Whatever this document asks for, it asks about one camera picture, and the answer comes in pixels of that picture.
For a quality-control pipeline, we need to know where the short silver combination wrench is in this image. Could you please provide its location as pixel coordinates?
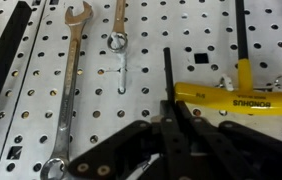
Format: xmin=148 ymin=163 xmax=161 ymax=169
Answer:
xmin=107 ymin=0 xmax=128 ymax=53

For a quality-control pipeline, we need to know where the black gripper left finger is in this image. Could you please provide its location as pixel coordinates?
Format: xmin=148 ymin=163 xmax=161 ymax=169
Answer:
xmin=68 ymin=120 xmax=157 ymax=180

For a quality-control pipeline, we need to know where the long silver combination wrench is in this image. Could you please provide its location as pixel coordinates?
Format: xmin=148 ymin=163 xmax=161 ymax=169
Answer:
xmin=40 ymin=1 xmax=93 ymax=180

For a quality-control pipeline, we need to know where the white pegboard wall organizer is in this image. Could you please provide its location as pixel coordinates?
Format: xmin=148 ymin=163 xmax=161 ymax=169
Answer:
xmin=0 ymin=0 xmax=282 ymax=180

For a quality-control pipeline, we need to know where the middle yellow T-handle wrench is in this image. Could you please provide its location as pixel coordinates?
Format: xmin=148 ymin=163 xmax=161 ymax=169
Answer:
xmin=174 ymin=0 xmax=282 ymax=115

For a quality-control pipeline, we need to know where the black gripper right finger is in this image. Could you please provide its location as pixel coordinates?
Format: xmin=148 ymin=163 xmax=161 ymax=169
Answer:
xmin=176 ymin=101 xmax=282 ymax=180

